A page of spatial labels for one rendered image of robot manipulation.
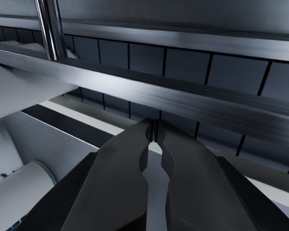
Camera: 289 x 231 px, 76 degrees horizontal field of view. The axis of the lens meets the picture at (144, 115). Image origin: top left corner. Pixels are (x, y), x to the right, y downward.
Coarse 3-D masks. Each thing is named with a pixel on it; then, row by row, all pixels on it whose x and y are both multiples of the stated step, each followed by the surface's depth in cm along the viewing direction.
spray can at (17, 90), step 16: (0, 64) 16; (0, 80) 15; (16, 80) 16; (32, 80) 17; (48, 80) 18; (0, 96) 15; (16, 96) 16; (32, 96) 18; (48, 96) 19; (0, 112) 16
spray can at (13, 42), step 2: (12, 40) 26; (14, 40) 26; (16, 40) 26; (18, 40) 26; (0, 42) 25; (2, 42) 25; (4, 42) 25; (6, 42) 25; (8, 42) 25; (10, 42) 25; (12, 42) 25; (14, 42) 26; (16, 42) 26; (18, 42) 26; (20, 42) 26; (8, 44) 25; (10, 44) 25; (12, 44) 25; (14, 44) 25; (16, 44) 25; (18, 44) 26
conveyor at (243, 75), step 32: (0, 32) 28; (32, 32) 24; (128, 64) 18; (160, 64) 16; (192, 64) 15; (224, 64) 14; (256, 64) 13; (288, 64) 12; (96, 96) 23; (288, 96) 13; (192, 128) 18; (256, 160) 16; (288, 160) 14
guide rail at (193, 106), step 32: (32, 64) 12; (64, 64) 11; (96, 64) 11; (128, 96) 9; (160, 96) 8; (192, 96) 7; (224, 96) 7; (256, 96) 7; (224, 128) 7; (256, 128) 7; (288, 128) 6
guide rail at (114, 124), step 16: (64, 96) 24; (64, 112) 22; (80, 112) 20; (96, 112) 20; (112, 128) 18; (240, 160) 14; (256, 176) 13; (272, 176) 13; (288, 176) 13; (272, 192) 12; (288, 192) 12
